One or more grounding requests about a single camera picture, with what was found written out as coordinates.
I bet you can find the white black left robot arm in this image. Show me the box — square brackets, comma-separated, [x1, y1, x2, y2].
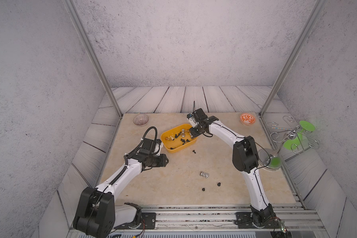
[72, 138, 169, 238]

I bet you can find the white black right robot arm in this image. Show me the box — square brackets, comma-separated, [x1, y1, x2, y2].
[187, 108, 277, 229]

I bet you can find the yellow plastic storage box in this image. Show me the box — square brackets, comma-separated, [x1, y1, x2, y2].
[160, 124, 197, 153]

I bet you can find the purple patterned glass bowl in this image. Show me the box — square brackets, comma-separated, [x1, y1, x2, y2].
[133, 114, 149, 127]

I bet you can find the orange patterned ceramic bowl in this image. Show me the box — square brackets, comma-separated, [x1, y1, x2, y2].
[240, 113, 256, 126]

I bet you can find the green disc metal stand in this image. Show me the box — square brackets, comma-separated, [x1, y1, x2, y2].
[258, 121, 319, 171]

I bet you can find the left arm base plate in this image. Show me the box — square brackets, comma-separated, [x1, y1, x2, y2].
[114, 212, 156, 230]

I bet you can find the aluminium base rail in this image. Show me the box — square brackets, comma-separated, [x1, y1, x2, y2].
[66, 205, 331, 238]

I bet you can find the metal wire rack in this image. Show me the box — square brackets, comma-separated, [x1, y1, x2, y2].
[267, 116, 320, 155]

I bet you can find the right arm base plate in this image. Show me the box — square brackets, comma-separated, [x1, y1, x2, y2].
[234, 211, 281, 230]

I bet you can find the right aluminium frame post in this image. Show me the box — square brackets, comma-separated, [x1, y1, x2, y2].
[259, 0, 328, 118]

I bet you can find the aluminium frame post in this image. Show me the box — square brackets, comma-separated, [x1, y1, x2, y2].
[62, 0, 123, 118]
[259, 0, 328, 118]

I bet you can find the left aluminium frame post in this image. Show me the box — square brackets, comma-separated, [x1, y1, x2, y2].
[62, 0, 123, 118]

